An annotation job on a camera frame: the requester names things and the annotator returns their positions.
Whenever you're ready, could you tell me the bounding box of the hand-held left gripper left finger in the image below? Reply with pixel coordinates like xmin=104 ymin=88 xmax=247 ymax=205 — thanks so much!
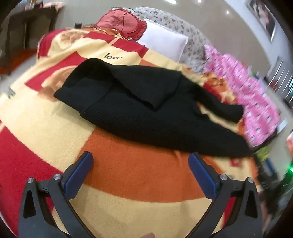
xmin=18 ymin=151 xmax=94 ymax=238

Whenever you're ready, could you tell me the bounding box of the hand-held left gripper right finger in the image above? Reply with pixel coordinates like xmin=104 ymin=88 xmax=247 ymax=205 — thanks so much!
xmin=188 ymin=152 xmax=264 ymax=238

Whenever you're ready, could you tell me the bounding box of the black knit sweater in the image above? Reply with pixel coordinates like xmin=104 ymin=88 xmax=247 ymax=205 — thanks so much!
xmin=54 ymin=58 xmax=252 ymax=158

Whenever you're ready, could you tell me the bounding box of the red orange printed blanket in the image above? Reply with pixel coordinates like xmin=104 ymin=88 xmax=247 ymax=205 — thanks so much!
xmin=0 ymin=29 xmax=264 ymax=238

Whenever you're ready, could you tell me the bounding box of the green patterned bag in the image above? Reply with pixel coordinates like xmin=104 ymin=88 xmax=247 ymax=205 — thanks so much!
xmin=253 ymin=146 xmax=270 ymax=163

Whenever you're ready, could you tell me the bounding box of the pink penguin print quilt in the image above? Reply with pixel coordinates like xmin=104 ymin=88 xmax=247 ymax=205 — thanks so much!
xmin=204 ymin=44 xmax=281 ymax=147

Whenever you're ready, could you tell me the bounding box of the metal stair railing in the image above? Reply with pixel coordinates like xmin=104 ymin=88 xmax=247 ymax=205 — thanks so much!
xmin=267 ymin=56 xmax=293 ymax=92

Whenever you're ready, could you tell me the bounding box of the white pillow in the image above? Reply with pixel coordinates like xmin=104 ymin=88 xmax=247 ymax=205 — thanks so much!
xmin=137 ymin=19 xmax=188 ymax=62

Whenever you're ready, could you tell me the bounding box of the grey floral pillow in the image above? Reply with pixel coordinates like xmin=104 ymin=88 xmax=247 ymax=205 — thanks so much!
xmin=134 ymin=6 xmax=213 ymax=71

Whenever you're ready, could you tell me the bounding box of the red ruffled pillow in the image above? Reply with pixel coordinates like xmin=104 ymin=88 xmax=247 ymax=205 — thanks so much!
xmin=93 ymin=9 xmax=147 ymax=41

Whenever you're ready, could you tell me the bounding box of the dark wooden table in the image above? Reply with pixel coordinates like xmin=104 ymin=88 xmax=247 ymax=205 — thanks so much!
xmin=5 ymin=2 xmax=60 ymax=76

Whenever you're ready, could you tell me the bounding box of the thin dark cable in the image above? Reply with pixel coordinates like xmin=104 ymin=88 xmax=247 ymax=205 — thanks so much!
xmin=112 ymin=7 xmax=135 ymax=37

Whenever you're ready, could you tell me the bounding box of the framed wall poster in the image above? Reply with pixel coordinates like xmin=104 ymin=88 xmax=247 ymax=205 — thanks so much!
xmin=246 ymin=0 xmax=276 ymax=42

